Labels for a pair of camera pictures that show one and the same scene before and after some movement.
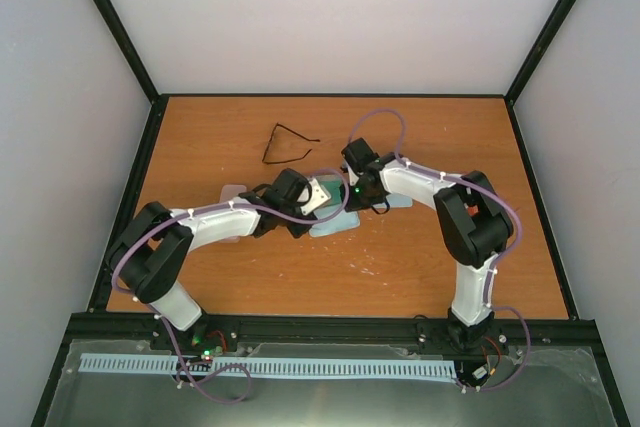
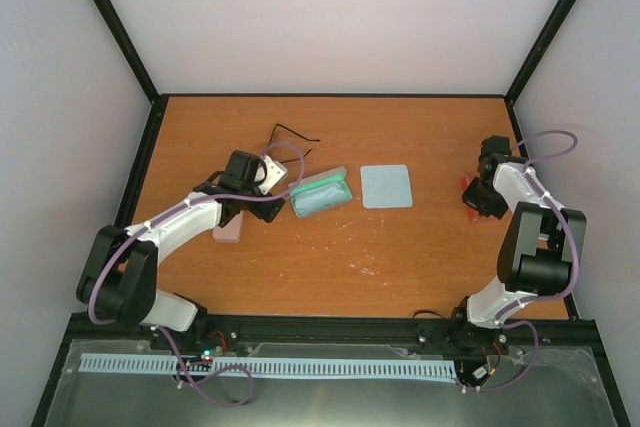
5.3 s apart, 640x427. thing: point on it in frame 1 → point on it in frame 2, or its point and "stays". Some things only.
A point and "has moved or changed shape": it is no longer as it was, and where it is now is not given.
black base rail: [217, 329] stays
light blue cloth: [347, 220] has moved or changed shape
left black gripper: [297, 228] → [267, 209]
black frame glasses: [285, 161] stays
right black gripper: [352, 205] → [469, 199]
